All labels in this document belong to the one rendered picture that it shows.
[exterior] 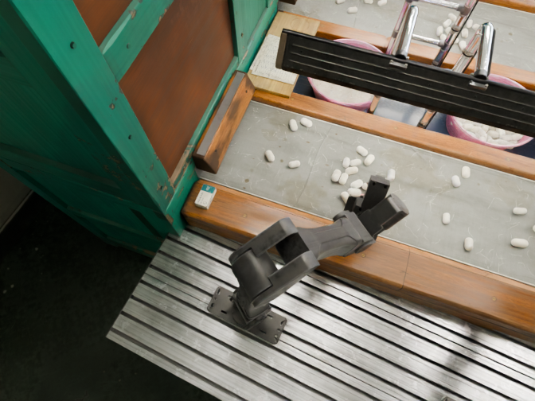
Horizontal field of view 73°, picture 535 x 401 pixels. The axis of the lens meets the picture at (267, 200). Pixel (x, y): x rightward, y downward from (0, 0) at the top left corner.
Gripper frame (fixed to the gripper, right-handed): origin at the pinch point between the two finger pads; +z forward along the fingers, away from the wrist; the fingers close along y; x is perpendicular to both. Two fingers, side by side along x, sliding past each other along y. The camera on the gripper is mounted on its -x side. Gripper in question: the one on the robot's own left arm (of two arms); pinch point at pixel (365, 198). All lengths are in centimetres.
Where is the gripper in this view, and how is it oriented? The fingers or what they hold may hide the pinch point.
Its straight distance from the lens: 99.7
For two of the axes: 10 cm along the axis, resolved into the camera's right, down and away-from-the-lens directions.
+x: -2.1, 8.6, 4.6
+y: -9.4, -3.1, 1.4
